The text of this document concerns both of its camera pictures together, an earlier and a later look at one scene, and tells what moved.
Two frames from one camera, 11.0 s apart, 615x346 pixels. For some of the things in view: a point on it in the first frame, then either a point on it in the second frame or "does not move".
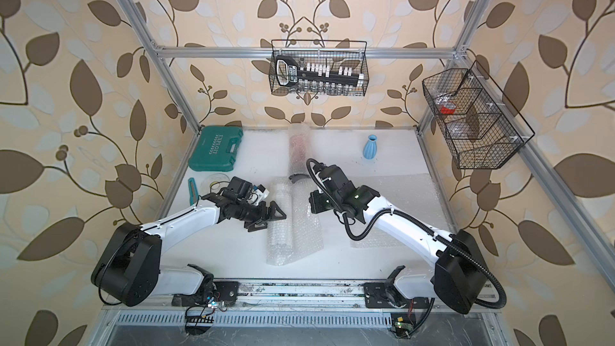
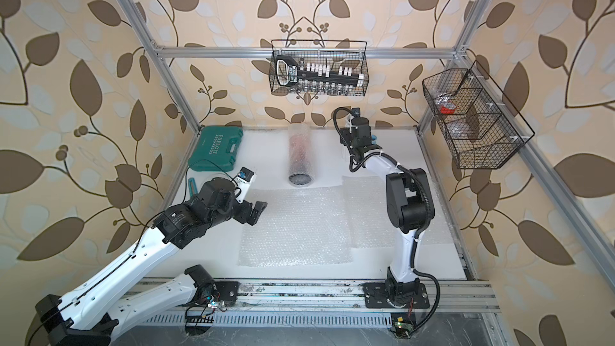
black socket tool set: (316, 77) does not move
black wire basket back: (319, 67) does not move
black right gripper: (317, 206) -> (347, 134)
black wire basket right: (476, 118) does not move
